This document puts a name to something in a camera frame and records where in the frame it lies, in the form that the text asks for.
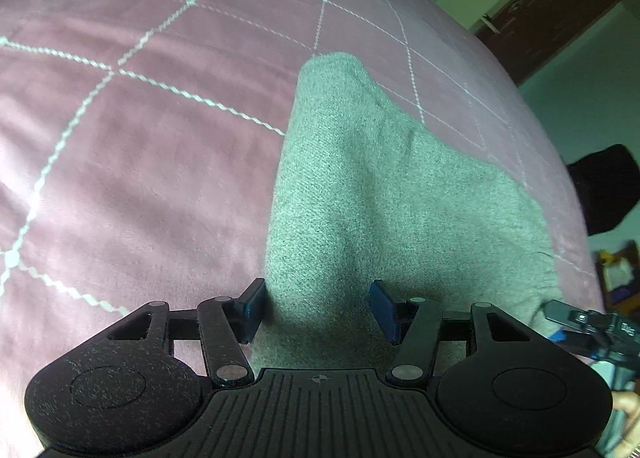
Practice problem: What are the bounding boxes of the dark brown wooden door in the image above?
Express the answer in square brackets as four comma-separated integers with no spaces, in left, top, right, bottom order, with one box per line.
[475,0,620,85]

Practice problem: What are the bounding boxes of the cluttered wooden side table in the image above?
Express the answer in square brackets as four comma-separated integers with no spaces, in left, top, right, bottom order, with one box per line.
[596,240,639,320]

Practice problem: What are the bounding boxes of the black bag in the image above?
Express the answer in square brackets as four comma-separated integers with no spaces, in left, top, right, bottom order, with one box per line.
[567,144,640,236]

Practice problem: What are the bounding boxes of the pink checked bed sheet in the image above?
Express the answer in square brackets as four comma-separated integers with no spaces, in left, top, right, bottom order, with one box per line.
[0,0,606,414]

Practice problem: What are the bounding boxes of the person's right hand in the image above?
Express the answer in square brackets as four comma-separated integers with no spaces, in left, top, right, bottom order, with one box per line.
[611,391,640,458]

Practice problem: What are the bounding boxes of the grey-green knit pants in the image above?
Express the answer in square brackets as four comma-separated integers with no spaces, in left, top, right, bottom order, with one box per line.
[252,53,561,369]

